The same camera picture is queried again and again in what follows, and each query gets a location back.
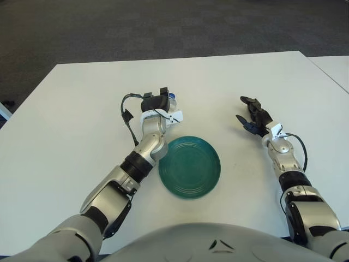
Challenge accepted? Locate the clear bottle with blue cap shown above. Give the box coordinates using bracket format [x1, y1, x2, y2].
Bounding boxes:
[167, 92, 178, 112]

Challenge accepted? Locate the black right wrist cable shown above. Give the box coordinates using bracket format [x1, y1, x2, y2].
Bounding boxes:
[285, 133, 308, 172]

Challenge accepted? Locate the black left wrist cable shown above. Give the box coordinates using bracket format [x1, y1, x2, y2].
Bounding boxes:
[121, 93, 145, 147]

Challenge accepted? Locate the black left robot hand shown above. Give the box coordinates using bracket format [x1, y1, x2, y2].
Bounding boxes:
[140, 86, 171, 113]

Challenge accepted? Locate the green round plate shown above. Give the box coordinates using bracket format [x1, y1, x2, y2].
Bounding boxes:
[158, 135, 221, 201]

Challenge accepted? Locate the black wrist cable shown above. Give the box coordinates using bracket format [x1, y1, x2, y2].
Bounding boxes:
[121, 93, 145, 147]
[285, 133, 308, 172]

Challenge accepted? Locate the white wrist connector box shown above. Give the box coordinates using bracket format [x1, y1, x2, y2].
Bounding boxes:
[166, 110, 184, 126]
[268, 122, 286, 140]

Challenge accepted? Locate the white right wrist connector box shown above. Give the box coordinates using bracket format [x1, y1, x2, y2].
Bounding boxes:
[268, 122, 286, 140]

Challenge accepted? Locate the white furniture edge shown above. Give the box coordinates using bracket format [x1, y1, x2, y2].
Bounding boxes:
[0, 102, 13, 121]

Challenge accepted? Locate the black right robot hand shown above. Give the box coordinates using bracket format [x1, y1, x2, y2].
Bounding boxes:
[236, 95, 273, 137]

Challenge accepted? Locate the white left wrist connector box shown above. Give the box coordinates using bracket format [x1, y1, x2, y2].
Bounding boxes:
[166, 110, 184, 126]

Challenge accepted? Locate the grey robot torso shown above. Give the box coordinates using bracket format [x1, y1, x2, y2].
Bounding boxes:
[98, 222, 336, 262]

